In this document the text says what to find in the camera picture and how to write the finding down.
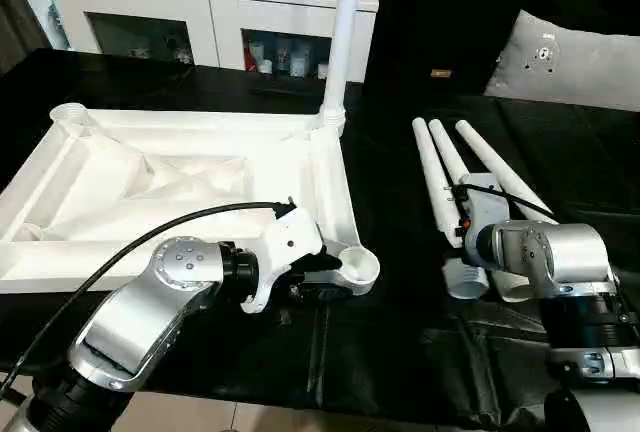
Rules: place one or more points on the white plastic table leg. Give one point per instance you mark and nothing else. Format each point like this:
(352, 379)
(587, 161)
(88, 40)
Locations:
(495, 167)
(341, 52)
(447, 152)
(435, 177)

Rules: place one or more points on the white plastic table top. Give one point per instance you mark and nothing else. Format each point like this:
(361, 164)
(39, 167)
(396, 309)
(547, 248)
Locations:
(150, 152)

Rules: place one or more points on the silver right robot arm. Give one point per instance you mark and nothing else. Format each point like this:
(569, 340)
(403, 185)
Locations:
(560, 252)

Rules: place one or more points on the black table mat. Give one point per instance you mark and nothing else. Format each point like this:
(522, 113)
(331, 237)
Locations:
(575, 162)

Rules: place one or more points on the small brown label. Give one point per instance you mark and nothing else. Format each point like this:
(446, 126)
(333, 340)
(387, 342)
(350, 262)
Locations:
(441, 73)

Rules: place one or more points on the small white cup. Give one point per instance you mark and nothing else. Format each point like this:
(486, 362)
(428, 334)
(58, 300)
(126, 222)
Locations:
(322, 72)

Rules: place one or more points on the grey cushion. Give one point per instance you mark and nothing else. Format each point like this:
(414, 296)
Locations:
(565, 62)

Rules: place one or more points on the black couch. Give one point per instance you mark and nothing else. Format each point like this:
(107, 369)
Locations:
(450, 12)

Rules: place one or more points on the white cabinet with glass doors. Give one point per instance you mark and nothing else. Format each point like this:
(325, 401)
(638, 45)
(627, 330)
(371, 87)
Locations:
(200, 7)

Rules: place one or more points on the white post with teal marks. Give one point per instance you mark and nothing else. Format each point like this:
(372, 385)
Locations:
(50, 17)

